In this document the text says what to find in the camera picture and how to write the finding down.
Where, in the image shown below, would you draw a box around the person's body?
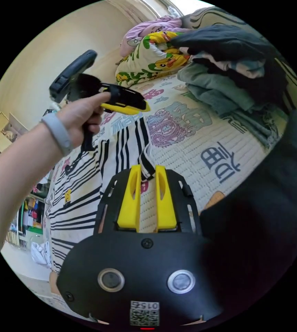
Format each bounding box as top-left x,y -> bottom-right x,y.
199,110 -> 297,321

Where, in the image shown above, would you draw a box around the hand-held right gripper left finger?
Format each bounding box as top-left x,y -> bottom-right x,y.
117,165 -> 142,233

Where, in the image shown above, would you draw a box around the bed with printed sheet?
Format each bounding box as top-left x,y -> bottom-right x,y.
45,6 -> 297,286

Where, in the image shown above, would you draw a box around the white crumpled bag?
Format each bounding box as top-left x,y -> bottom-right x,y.
30,241 -> 52,269

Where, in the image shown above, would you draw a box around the pink rolled blanket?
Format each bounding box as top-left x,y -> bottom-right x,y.
119,14 -> 183,58

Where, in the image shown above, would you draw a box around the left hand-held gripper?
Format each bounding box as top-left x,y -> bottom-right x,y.
69,73 -> 152,153

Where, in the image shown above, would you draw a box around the shelf with colourful items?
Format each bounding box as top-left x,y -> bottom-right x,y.
6,181 -> 51,250

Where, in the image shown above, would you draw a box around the rolled quilt with duck print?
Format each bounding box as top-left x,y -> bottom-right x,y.
115,31 -> 192,86

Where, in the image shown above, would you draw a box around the black and white striped t-shirt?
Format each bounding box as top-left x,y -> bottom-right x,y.
45,118 -> 156,275

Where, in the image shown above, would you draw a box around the pile of clothes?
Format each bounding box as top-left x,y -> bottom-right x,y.
170,24 -> 292,149

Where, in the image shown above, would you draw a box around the person's left hand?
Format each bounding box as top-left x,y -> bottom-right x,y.
56,91 -> 112,154

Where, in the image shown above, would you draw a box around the person's left forearm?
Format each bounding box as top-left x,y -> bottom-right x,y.
0,113 -> 74,250

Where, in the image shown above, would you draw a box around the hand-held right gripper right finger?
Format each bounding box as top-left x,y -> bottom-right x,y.
155,165 -> 178,233

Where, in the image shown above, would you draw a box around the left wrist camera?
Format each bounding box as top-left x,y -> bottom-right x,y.
49,49 -> 98,103

